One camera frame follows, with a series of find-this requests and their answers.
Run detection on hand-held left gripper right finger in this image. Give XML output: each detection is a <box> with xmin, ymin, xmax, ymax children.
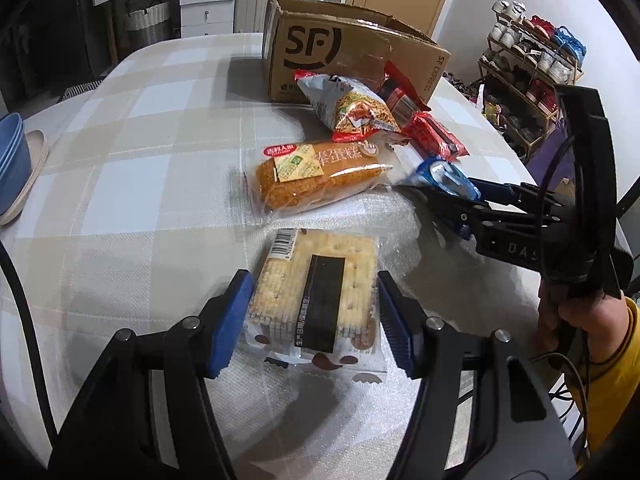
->
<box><xmin>376</xmin><ymin>270</ymin><xmax>583</xmax><ymax>480</ymax></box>

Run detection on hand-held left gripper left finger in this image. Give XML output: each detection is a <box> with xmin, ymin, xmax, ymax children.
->
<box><xmin>47</xmin><ymin>269</ymin><xmax>257</xmax><ymax>480</ymax></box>

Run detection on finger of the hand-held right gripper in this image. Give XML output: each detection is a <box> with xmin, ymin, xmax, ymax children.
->
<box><xmin>405</xmin><ymin>186</ymin><xmax>484</xmax><ymax>242</ymax></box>
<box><xmin>467</xmin><ymin>177</ymin><xmax>532</xmax><ymax>207</ymax></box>

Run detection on blue cookie packet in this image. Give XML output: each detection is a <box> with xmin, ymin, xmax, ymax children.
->
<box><xmin>400</xmin><ymin>156</ymin><xmax>482</xmax><ymax>200</ymax></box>

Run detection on dark red snack packet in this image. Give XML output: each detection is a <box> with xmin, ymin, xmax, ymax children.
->
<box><xmin>400</xmin><ymin>112</ymin><xmax>471</xmax><ymax>161</ymax></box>

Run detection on clear cracker packet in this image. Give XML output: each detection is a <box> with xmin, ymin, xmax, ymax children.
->
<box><xmin>240</xmin><ymin>227</ymin><xmax>388</xmax><ymax>386</ymax></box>

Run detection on orange red snack packet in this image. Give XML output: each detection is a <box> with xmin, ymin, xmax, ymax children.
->
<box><xmin>375</xmin><ymin>60</ymin><xmax>432</xmax><ymax>121</ymax></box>

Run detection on white red noodle snack bag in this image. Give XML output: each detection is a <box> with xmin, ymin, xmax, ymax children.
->
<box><xmin>295</xmin><ymin>72</ymin><xmax>401</xmax><ymax>143</ymax></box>

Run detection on clear egg cake packet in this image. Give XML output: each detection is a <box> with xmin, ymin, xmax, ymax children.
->
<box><xmin>243</xmin><ymin>137</ymin><xmax>401</xmax><ymax>218</ymax></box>

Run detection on brown cardboard box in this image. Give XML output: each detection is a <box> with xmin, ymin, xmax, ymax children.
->
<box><xmin>261</xmin><ymin>0</ymin><xmax>451</xmax><ymax>111</ymax></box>

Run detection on person's right hand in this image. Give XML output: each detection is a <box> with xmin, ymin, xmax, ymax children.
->
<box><xmin>536</xmin><ymin>280</ymin><xmax>633</xmax><ymax>361</ymax></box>

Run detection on purple cloth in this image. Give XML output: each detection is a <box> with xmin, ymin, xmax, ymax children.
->
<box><xmin>527</xmin><ymin>130</ymin><xmax>576</xmax><ymax>191</ymax></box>

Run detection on wooden shoe rack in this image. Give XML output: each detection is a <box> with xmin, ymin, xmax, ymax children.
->
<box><xmin>477</xmin><ymin>10</ymin><xmax>586</xmax><ymax>161</ymax></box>

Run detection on group of shoes on floor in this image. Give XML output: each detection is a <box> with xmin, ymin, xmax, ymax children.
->
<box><xmin>442</xmin><ymin>72</ymin><xmax>486</xmax><ymax>106</ymax></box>

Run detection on rows of shoes on rack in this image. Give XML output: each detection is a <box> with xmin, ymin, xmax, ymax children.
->
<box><xmin>482</xmin><ymin>0</ymin><xmax>586</xmax><ymax>156</ymax></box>

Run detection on beige plate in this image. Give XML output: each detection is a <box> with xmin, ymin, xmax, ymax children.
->
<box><xmin>0</xmin><ymin>131</ymin><xmax>49</xmax><ymax>226</ymax></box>

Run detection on stacked blue bowls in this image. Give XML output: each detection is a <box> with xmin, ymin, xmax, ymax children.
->
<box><xmin>0</xmin><ymin>112</ymin><xmax>26</xmax><ymax>216</ymax></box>

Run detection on striped floor mat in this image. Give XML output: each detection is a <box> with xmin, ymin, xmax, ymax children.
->
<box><xmin>59</xmin><ymin>80</ymin><xmax>103</xmax><ymax>103</ymax></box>

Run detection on woven laundry basket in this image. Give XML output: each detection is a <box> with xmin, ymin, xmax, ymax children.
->
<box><xmin>122</xmin><ymin>1</ymin><xmax>173</xmax><ymax>48</ymax></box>

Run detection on black cable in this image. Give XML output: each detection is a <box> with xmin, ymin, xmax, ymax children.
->
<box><xmin>0</xmin><ymin>240</ymin><xmax>58</xmax><ymax>436</ymax></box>
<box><xmin>530</xmin><ymin>310</ymin><xmax>601</xmax><ymax>441</ymax></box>

